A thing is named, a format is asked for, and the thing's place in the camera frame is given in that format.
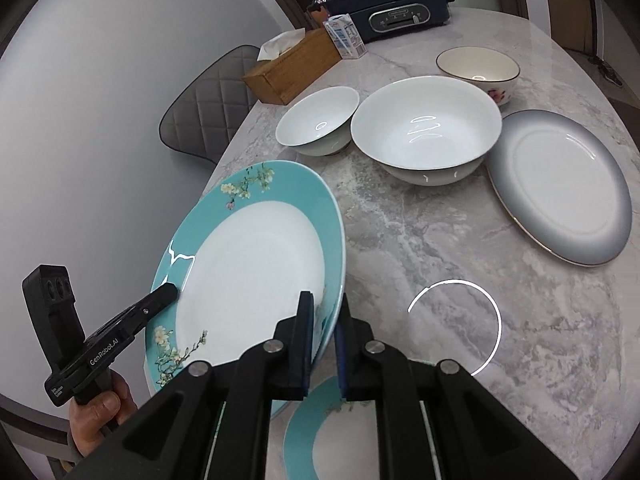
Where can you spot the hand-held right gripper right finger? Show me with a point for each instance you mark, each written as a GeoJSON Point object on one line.
{"type": "Point", "coordinates": [341, 355]}

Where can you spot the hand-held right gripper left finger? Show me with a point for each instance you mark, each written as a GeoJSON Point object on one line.
{"type": "Point", "coordinates": [300, 350]}

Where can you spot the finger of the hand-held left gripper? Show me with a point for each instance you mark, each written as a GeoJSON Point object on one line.
{"type": "Point", "coordinates": [152, 305]}

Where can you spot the teal floral plate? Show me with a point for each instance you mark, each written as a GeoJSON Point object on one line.
{"type": "Point", "coordinates": [250, 270]}
{"type": "Point", "coordinates": [320, 440]}

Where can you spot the small white bowl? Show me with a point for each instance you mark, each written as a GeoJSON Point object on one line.
{"type": "Point", "coordinates": [315, 120]}

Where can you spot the large white bowl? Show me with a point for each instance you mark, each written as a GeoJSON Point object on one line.
{"type": "Point", "coordinates": [425, 125]}

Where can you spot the grey rimmed plate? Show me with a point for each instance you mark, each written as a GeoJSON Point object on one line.
{"type": "Point", "coordinates": [560, 185]}

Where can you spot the cream floral bowl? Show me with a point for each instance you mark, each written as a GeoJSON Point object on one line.
{"type": "Point", "coordinates": [475, 67]}

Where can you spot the person's left hand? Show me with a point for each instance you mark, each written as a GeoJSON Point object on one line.
{"type": "Point", "coordinates": [97, 412]}

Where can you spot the grey quilted chair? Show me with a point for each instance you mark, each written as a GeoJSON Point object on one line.
{"type": "Point", "coordinates": [210, 105]}

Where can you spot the wooden tissue box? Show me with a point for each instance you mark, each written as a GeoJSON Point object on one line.
{"type": "Point", "coordinates": [295, 72]}

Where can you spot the white tissue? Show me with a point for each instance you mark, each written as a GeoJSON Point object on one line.
{"type": "Point", "coordinates": [280, 42]}

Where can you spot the white blue carton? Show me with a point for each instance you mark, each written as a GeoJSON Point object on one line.
{"type": "Point", "coordinates": [345, 35]}

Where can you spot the dark shoe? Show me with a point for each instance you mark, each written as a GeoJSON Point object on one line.
{"type": "Point", "coordinates": [610, 74]}

